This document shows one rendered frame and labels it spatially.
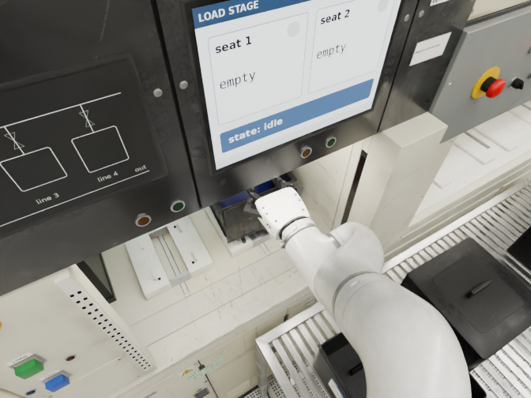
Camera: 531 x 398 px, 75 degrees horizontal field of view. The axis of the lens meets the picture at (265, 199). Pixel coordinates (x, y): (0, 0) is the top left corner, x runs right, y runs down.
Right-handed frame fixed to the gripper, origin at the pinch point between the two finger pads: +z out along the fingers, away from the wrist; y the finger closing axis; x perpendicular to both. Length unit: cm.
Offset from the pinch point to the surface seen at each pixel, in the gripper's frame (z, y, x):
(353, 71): -16.3, 6.5, 35.7
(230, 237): 3.7, -8.8, -22.5
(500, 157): -4, 103, -33
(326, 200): -5.0, 16.8, -10.5
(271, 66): -17.1, -7.1, 40.3
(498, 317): -48, 49, -34
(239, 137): -17.3, -11.9, 31.7
